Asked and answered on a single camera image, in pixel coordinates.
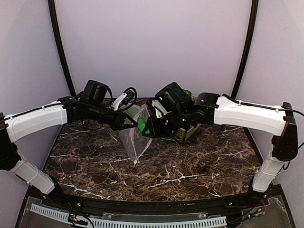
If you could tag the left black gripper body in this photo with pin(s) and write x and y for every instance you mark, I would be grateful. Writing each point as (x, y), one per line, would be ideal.
(119, 121)

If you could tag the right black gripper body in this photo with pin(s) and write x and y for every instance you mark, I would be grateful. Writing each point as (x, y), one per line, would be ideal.
(154, 124)

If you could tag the green cucumber toy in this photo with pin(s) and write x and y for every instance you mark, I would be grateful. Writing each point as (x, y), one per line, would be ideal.
(141, 115)

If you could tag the pale green plastic basket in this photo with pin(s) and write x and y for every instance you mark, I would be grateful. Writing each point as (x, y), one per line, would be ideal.
(183, 135)

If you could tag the clear zip top bag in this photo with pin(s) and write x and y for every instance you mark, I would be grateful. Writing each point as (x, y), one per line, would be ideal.
(134, 143)

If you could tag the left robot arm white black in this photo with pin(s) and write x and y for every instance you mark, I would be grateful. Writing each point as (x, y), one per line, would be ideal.
(87, 105)

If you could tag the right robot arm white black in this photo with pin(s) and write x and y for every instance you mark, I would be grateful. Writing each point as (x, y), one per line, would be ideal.
(174, 108)

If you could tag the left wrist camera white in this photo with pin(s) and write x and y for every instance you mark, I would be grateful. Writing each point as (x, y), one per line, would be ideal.
(125, 100)

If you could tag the black front rail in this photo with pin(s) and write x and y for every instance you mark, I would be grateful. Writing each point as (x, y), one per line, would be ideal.
(230, 205)

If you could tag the white slotted cable duct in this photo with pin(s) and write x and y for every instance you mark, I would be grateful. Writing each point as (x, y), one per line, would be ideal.
(114, 220)

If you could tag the left black frame post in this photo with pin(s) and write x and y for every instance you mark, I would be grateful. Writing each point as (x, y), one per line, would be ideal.
(60, 46)

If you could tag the black frame post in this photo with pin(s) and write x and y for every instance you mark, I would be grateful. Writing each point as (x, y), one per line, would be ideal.
(246, 49)
(60, 46)

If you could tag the right black frame post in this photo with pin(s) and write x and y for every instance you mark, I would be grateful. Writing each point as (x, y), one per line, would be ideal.
(246, 49)

